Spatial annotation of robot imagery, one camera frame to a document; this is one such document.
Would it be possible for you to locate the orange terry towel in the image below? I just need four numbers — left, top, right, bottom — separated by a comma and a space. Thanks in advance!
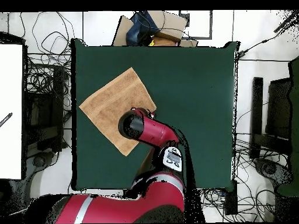
78, 66, 157, 157

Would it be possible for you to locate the flat brown cardboard sheet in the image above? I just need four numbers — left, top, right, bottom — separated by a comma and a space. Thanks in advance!
112, 15, 135, 47

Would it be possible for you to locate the dark green table cloth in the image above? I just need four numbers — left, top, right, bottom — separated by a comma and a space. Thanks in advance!
71, 38, 239, 191

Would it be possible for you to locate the blue garment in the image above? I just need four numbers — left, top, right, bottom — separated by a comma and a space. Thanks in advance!
126, 11, 162, 46

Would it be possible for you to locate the brown cardboard box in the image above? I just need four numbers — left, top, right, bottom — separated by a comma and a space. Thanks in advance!
147, 10, 189, 43

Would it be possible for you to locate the black equipment stand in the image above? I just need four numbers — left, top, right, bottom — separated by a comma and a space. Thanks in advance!
23, 65, 65, 152

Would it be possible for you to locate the black upright bar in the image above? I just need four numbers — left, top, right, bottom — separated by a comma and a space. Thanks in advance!
249, 76, 264, 159

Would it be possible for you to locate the black box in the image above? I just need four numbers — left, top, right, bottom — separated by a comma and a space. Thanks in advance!
224, 180, 238, 215

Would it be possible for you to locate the white panel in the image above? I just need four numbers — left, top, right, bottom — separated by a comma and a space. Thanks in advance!
0, 44, 23, 180

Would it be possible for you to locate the striped black rod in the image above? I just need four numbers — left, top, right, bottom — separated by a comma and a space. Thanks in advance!
0, 112, 13, 128

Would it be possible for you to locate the black cable bundle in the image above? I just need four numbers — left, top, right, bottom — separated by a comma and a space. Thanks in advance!
235, 132, 290, 220

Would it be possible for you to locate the tangle of black cables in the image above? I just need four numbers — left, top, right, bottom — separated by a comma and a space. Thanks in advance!
19, 11, 73, 106

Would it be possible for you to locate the black cable with adapter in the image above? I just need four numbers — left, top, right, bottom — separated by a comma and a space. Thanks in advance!
238, 13, 299, 59

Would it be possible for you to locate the black pedestal leg with foot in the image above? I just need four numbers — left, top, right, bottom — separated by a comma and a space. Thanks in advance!
253, 157, 294, 187
25, 151, 55, 199

